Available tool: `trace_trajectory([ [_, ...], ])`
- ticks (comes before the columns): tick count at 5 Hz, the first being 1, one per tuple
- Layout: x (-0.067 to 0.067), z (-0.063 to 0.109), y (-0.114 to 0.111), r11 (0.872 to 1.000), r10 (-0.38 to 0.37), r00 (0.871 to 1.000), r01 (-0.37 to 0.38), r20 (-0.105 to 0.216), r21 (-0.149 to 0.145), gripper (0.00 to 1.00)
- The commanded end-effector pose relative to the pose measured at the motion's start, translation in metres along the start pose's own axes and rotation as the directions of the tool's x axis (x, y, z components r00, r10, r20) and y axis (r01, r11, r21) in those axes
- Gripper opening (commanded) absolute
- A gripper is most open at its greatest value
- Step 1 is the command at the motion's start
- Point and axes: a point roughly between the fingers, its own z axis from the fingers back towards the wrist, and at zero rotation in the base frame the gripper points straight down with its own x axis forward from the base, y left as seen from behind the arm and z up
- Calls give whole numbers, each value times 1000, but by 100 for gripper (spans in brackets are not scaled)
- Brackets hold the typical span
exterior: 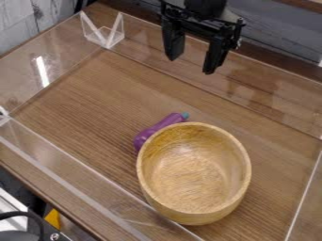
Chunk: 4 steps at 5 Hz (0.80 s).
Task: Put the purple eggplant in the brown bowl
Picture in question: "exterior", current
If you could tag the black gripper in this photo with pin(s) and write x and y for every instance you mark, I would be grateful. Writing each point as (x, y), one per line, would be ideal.
(205, 18)

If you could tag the clear acrylic corner bracket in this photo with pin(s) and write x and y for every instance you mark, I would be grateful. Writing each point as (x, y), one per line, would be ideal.
(105, 36)

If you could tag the black metal base with screw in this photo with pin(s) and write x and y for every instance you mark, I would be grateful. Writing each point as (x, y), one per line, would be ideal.
(53, 234)

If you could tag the brown wooden bowl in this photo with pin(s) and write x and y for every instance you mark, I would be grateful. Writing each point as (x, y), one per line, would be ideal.
(194, 171)

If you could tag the clear acrylic tray wall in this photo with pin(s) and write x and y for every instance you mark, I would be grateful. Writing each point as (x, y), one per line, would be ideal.
(91, 199)

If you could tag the purple toy eggplant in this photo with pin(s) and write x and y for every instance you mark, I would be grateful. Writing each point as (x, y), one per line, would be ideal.
(169, 120)

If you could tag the yellow tag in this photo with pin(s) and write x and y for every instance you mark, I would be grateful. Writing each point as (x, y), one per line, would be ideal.
(53, 218)

